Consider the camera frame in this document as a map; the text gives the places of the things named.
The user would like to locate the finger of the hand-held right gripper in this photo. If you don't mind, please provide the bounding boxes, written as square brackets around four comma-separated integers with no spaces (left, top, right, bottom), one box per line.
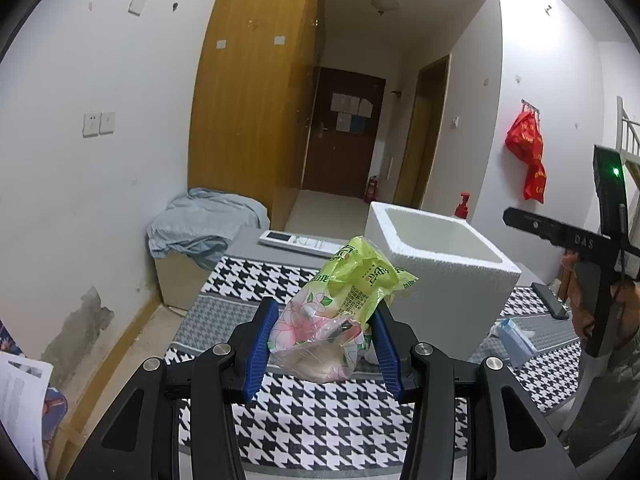
[502,207,613,253]

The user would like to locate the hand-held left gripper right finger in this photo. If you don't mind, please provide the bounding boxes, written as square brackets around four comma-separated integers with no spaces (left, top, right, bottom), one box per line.
[372,302,583,480]

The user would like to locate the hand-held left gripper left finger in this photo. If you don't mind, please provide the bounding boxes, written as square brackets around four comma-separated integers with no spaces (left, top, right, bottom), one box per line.
[67,296,280,480]

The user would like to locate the white foam box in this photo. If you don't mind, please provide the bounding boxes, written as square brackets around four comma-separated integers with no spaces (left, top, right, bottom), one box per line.
[365,201,522,363]

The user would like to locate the green plastic bread bag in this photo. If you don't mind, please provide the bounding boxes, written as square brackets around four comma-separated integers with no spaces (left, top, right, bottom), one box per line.
[268,236,418,385]

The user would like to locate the blue face mask pack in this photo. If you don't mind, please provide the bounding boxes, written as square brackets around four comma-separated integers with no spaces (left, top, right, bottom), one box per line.
[492,317,538,368]

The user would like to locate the person's right hand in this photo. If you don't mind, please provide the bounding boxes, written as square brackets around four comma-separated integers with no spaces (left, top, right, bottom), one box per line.
[561,252,640,346]

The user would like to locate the small red plastic bag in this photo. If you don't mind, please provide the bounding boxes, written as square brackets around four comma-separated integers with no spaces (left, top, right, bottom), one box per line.
[523,160,547,204]

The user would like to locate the metal bunk bed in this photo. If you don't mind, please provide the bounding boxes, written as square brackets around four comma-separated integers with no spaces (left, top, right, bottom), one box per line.
[616,96,640,161]

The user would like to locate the black smartphone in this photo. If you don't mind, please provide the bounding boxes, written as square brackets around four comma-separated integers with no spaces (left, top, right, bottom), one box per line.
[531,282,571,321]

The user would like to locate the houndstooth table runner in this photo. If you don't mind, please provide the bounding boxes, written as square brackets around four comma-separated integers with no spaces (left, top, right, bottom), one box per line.
[165,255,583,471]

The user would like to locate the large red plastic bag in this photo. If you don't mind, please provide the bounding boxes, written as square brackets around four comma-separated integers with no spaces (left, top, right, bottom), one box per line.
[505,110,544,166]

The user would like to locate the beige low cabinet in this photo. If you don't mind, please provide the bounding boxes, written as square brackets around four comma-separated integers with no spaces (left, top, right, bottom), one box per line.
[152,250,211,311]

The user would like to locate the grey table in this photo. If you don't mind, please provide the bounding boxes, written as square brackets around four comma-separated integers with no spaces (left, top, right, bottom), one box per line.
[165,225,583,480]

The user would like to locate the white remote control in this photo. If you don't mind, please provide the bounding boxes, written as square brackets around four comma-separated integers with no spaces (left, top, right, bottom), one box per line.
[258,230,346,257]

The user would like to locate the grey-blue crumpled cloth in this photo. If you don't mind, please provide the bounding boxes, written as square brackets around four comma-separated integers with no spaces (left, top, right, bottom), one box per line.
[146,187,269,271]

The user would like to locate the light wooden side door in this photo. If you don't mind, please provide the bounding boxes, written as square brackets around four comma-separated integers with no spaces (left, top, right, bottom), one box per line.
[395,54,451,208]

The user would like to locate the dark brown door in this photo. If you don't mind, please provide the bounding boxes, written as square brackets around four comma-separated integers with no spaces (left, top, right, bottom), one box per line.
[302,66,386,198]

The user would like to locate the wooden wardrobe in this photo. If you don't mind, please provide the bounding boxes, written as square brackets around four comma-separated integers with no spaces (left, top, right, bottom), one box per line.
[187,0,326,231]

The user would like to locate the white printed paper stack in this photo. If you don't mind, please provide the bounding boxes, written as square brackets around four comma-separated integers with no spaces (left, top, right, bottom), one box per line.
[0,350,53,480]

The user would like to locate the wide white paper notice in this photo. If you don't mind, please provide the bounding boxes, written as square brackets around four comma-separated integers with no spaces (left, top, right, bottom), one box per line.
[331,92,361,113]

